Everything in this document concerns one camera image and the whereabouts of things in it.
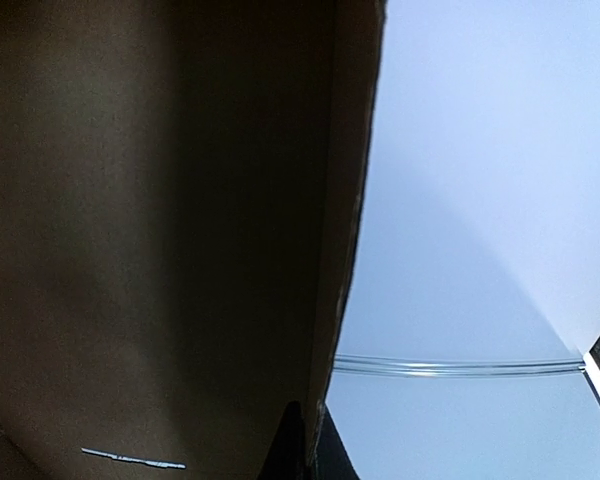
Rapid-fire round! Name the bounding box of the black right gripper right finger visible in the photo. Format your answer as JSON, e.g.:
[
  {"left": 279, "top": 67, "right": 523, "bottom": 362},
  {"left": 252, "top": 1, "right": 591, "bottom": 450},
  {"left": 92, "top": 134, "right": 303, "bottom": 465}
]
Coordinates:
[{"left": 313, "top": 408, "right": 359, "bottom": 480}]

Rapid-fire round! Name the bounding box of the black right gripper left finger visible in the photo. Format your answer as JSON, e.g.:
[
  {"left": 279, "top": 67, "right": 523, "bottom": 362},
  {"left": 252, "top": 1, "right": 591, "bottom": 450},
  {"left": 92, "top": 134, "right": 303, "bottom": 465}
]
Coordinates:
[{"left": 267, "top": 401, "right": 306, "bottom": 480}]

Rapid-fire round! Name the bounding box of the brown cardboard box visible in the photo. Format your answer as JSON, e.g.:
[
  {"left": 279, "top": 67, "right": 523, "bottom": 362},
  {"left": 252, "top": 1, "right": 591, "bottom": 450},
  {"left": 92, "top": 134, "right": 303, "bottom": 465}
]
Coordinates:
[{"left": 0, "top": 1, "right": 387, "bottom": 479}]

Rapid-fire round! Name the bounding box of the right aluminium frame post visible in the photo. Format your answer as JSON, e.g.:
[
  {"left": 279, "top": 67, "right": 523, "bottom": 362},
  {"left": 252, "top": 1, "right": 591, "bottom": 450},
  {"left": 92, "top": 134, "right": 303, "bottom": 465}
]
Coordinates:
[{"left": 333, "top": 354, "right": 585, "bottom": 379}]

